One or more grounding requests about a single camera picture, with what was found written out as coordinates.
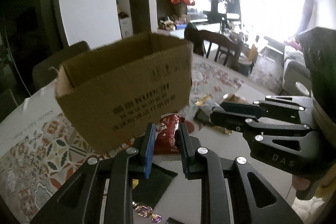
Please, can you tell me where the white storage boxes hallway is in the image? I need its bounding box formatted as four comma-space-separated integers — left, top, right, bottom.
118, 7, 133, 39

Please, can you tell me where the dark upholstered chair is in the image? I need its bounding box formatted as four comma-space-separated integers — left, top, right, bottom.
33, 41, 91, 90

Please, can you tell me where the peach snack wrapper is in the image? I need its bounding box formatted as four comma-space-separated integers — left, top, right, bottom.
220, 93, 249, 104

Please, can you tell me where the right hand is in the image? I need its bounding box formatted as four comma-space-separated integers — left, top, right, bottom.
291, 175, 310, 190

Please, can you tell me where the purple wrapped candy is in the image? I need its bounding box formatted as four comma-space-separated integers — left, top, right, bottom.
132, 201, 162, 223

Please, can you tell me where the red brown snack bar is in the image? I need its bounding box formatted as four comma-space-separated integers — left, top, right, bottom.
153, 113, 185, 155

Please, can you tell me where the grey sofa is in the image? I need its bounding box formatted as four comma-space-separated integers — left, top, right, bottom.
264, 36, 311, 97

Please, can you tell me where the dark wooden dining chair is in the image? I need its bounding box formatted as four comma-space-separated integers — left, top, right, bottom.
184, 23, 243, 71

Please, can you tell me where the brown cardboard box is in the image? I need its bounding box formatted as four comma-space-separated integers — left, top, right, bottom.
55, 33, 193, 153

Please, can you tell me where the gold wrapped candy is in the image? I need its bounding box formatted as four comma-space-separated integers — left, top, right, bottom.
214, 126, 232, 135

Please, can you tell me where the patterned floral table mat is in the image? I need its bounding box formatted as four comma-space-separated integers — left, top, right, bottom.
0, 53, 244, 223

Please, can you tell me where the black snack bar packet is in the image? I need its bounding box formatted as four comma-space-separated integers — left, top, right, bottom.
194, 97, 223, 125

